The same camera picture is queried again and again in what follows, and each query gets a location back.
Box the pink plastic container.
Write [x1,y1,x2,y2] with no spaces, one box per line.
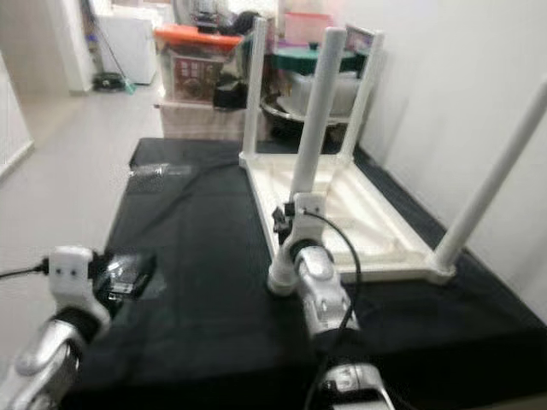
[284,10,334,45]

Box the clear plastic container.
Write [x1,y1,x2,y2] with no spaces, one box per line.
[286,70,360,116]

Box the black table cloth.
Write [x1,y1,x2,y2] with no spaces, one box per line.
[64,137,547,410]

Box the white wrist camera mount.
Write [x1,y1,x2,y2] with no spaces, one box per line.
[49,246,112,325]
[286,192,327,249]

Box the white plastic table top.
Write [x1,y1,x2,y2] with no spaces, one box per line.
[238,152,458,284]

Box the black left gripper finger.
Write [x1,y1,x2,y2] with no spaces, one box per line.
[124,255,160,293]

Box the storage box with orange lid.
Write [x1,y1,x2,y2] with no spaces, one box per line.
[154,24,249,99]

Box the white plastic table leg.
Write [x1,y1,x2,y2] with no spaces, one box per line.
[338,30,387,163]
[265,26,349,297]
[427,77,547,284]
[241,17,268,159]

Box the black wok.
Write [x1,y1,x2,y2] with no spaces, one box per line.
[261,94,351,142]

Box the green pot lid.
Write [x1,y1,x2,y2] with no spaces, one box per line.
[273,44,368,73]

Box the clear tape strip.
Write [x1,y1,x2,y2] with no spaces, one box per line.
[128,164,193,180]

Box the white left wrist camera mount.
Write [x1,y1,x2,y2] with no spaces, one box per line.
[49,246,112,325]

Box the white cabinet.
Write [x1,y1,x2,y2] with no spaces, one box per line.
[94,9,159,85]

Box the patterned cloth covered bench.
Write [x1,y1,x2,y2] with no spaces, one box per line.
[154,98,249,139]

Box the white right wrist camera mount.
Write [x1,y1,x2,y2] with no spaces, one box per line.
[286,192,327,249]

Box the mop with dark head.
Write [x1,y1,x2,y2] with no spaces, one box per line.
[90,9,138,93]

